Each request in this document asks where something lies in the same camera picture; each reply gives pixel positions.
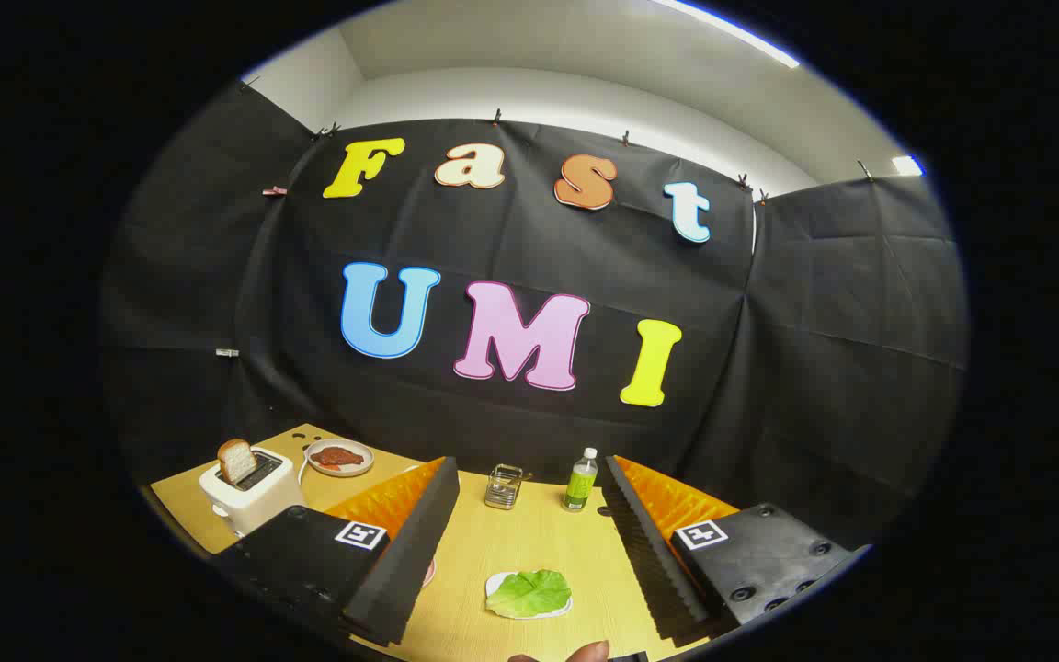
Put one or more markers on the white toaster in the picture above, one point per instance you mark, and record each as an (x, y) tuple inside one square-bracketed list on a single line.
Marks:
[(254, 501)]

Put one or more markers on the pink round plate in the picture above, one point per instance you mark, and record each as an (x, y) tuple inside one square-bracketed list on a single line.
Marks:
[(428, 572)]

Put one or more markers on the green label drink bottle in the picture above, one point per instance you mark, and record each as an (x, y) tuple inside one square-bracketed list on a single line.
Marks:
[(579, 485)]

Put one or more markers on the black backdrop cloth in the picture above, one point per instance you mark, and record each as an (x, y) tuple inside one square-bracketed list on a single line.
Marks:
[(529, 405)]

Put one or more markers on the green lettuce leaf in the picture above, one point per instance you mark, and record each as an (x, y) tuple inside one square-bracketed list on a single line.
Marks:
[(529, 593)]

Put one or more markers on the brown meat slice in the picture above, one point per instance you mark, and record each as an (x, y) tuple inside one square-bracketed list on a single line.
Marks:
[(336, 456)]

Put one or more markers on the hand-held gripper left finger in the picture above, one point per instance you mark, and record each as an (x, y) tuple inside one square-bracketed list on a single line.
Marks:
[(405, 561)]

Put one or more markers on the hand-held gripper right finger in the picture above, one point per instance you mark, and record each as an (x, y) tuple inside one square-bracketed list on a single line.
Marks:
[(644, 561)]

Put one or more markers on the toasted white bread slice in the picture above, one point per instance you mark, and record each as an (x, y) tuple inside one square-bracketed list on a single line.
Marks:
[(236, 461)]

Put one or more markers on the round grey plate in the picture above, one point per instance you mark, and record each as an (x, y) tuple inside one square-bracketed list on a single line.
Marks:
[(355, 467)]

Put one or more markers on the white leaf-shaped plate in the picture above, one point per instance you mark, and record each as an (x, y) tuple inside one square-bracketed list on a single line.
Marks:
[(494, 582)]

